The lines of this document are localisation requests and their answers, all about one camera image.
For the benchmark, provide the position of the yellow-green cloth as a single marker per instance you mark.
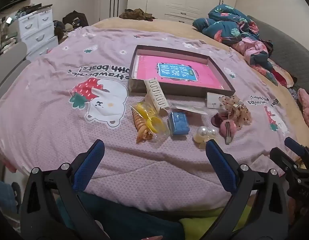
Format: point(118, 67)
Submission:
point(194, 223)

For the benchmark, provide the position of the clothes pile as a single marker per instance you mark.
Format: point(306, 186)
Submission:
point(60, 31)

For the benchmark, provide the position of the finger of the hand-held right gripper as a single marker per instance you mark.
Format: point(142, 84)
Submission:
point(282, 160)
point(293, 143)

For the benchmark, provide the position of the grey chair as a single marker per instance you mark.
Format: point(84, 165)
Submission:
point(9, 62)

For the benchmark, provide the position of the pink plush cloth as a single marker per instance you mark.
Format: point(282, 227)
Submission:
point(308, 110)

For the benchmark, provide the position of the dark bag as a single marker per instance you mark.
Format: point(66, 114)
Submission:
point(74, 18)

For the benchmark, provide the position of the dark floral duvet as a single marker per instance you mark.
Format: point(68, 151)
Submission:
point(219, 27)

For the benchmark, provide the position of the white drawer cabinet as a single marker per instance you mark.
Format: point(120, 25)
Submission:
point(37, 30)

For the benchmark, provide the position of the grey padded headboard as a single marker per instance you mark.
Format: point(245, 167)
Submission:
point(289, 45)

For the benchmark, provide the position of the pink floral garment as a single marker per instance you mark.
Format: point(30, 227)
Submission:
point(249, 48)

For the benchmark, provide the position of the person's blue trousers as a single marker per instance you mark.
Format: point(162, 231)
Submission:
point(132, 225)

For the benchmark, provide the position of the white earring card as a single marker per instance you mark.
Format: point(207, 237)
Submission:
point(213, 100)

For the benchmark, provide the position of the red patterned cloth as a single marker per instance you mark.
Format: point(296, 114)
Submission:
point(280, 76)

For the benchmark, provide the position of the small blue box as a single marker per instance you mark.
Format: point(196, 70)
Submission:
point(179, 123)

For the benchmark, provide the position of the white hair claw clip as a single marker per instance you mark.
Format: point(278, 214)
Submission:
point(155, 95)

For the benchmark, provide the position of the maroon hair clip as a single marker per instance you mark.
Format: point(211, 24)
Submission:
point(215, 120)

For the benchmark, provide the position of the olive clothes heap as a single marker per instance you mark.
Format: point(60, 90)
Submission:
point(137, 13)

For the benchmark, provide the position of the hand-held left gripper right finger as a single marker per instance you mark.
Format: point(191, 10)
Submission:
point(219, 165)

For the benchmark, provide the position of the pink fluffy hair clip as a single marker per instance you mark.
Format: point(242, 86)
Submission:
point(225, 128)

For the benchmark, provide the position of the brown cardboard box tray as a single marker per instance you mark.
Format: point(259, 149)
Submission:
point(137, 86)

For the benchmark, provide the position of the clear plastic packet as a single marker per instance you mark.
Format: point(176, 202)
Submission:
point(187, 108)

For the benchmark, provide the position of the tan spiral hair clip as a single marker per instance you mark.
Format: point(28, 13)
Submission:
point(142, 127)

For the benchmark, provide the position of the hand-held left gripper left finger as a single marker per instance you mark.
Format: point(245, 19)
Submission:
point(90, 160)

